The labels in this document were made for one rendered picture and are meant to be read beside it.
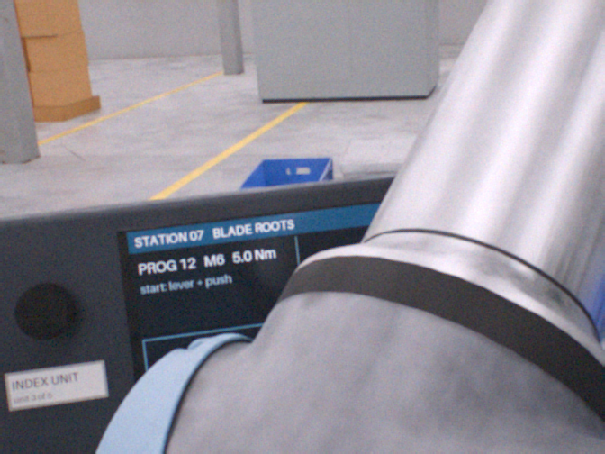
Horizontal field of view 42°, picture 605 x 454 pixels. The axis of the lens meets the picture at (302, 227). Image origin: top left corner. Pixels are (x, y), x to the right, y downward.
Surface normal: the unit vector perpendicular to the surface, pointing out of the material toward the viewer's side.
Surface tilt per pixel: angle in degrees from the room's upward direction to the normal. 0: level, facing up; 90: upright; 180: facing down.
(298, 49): 90
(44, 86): 90
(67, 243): 75
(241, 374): 20
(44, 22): 90
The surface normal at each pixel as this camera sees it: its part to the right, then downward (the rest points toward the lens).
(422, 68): -0.28, 0.32
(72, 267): 0.14, 0.04
